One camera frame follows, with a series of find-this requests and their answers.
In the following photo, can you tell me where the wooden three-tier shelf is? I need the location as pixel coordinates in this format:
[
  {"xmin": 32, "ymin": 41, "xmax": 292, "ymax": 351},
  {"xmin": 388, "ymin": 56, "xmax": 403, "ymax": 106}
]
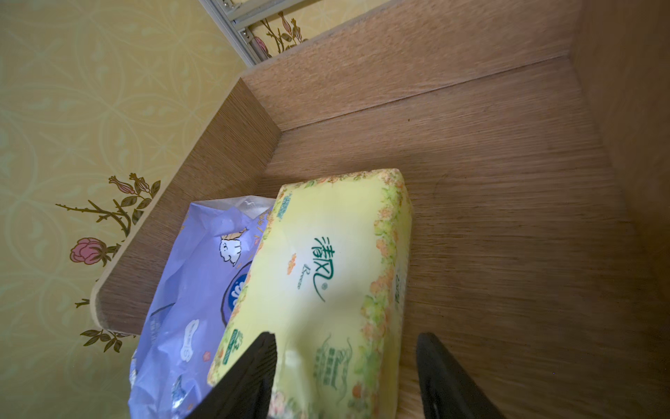
[{"xmin": 91, "ymin": 1, "xmax": 669, "ymax": 418}]

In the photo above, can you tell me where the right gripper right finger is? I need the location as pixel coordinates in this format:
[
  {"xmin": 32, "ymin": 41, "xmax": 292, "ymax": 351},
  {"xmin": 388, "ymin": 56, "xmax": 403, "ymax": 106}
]
[{"xmin": 416, "ymin": 333, "xmax": 504, "ymax": 419}]

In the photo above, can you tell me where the yellow green tissue pack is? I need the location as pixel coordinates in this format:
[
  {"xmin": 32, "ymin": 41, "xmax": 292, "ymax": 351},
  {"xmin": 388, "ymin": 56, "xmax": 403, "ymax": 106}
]
[{"xmin": 208, "ymin": 169, "xmax": 413, "ymax": 418}]

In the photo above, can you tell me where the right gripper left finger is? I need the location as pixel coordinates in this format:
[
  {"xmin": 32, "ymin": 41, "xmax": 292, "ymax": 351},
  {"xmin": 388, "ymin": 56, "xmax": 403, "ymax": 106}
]
[{"xmin": 187, "ymin": 332, "xmax": 277, "ymax": 419}]

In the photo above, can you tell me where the purple tissue pack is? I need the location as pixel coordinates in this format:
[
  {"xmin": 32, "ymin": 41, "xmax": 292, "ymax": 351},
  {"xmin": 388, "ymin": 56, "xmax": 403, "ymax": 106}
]
[{"xmin": 128, "ymin": 196, "xmax": 274, "ymax": 418}]

